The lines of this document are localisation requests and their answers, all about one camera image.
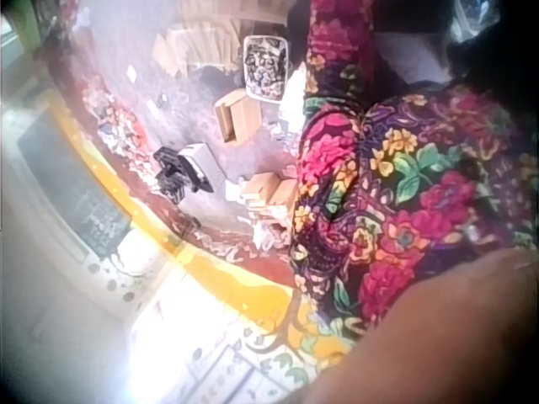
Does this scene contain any small cardboard box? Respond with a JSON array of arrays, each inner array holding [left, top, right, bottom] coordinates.
[[241, 172, 280, 208], [269, 178, 298, 221]]

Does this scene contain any black and grey machine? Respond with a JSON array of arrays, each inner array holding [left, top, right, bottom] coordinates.
[[152, 142, 215, 205]]

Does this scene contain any open cardboard box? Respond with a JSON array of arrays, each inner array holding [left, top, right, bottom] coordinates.
[[213, 87, 263, 145]]

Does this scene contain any patterned red yellow mat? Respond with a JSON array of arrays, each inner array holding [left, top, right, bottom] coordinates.
[[33, 45, 359, 404]]

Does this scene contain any white crumpled paper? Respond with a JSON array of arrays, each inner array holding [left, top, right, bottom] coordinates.
[[277, 61, 309, 130]]

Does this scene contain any white tray of dark parts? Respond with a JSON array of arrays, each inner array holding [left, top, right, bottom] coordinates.
[[241, 35, 292, 103]]

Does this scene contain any stack of cardboard pieces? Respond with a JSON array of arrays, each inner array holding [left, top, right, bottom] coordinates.
[[151, 0, 291, 77]]

